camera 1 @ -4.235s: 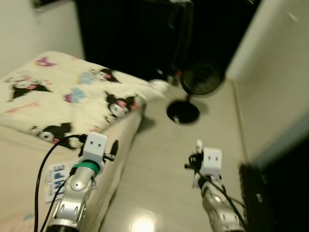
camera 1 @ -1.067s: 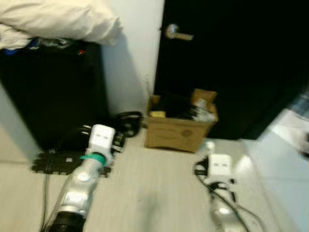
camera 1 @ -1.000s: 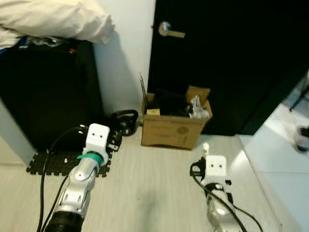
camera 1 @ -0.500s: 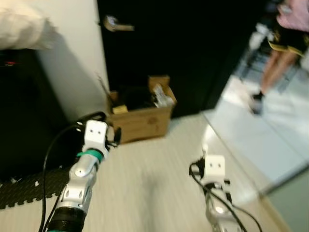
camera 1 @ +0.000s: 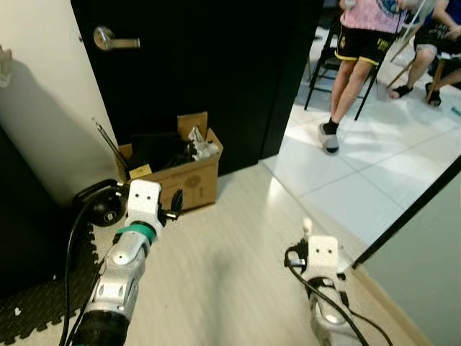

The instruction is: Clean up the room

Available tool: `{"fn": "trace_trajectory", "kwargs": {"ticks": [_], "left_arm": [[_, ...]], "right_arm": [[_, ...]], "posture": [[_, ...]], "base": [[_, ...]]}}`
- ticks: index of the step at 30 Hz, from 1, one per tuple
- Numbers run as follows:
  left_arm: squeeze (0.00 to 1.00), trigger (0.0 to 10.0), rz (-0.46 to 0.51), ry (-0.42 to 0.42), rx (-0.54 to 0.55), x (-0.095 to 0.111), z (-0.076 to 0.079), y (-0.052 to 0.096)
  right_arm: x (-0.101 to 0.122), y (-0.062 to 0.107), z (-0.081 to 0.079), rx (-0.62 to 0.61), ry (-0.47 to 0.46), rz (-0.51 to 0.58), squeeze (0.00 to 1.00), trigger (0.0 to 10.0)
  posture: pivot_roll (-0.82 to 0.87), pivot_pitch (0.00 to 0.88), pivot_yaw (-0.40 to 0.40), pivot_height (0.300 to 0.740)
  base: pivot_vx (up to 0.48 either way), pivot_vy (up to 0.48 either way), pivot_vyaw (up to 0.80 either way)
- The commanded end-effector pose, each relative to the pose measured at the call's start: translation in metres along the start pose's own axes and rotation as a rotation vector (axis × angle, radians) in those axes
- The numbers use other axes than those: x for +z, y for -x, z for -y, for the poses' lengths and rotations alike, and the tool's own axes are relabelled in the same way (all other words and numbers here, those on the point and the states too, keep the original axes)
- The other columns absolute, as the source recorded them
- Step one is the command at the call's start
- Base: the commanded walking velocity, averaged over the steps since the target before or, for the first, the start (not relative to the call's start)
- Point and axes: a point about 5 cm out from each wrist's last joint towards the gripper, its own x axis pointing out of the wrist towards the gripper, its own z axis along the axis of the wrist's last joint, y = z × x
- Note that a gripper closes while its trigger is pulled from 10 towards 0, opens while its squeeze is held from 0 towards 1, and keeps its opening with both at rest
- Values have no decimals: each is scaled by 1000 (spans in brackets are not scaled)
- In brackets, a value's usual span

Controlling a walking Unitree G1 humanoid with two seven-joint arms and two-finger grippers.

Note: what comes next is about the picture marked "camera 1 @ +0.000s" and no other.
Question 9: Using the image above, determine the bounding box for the brown cardboard box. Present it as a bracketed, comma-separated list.
[117, 112, 225, 214]

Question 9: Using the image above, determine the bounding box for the yellowish paper label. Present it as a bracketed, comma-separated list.
[128, 164, 154, 180]

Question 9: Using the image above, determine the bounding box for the black bundle with white print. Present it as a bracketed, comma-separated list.
[130, 133, 200, 174]

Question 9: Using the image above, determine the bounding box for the crumpled white packaging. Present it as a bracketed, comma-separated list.
[187, 126, 221, 161]

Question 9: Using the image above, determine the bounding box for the black round weight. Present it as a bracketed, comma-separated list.
[72, 179, 131, 229]

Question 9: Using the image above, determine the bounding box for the thin dark rod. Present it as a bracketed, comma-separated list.
[91, 117, 135, 174]

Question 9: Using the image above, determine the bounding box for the wooden baseboard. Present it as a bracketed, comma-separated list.
[349, 266, 434, 346]

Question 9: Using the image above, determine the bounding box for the black door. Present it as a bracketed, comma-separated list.
[70, 0, 326, 177]

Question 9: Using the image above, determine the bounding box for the black foam puzzle mat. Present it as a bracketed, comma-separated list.
[0, 223, 102, 346]

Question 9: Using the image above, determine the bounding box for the black folding chair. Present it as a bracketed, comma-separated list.
[303, 18, 383, 121]

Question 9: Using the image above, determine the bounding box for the wooden chair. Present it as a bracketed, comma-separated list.
[389, 50, 461, 106]

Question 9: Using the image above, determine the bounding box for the white hanging cloth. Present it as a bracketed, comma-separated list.
[0, 45, 14, 89]

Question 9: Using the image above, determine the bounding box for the person in pink shirt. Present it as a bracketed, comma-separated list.
[317, 0, 408, 156]

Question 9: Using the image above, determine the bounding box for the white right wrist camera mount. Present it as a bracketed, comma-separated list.
[305, 235, 340, 286]

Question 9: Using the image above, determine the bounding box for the black wall edge trim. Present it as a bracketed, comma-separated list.
[352, 155, 461, 270]

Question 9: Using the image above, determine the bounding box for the silver door lever handle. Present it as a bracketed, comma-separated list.
[92, 26, 142, 53]

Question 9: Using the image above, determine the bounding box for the white metal frame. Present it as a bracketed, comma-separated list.
[391, 0, 434, 63]

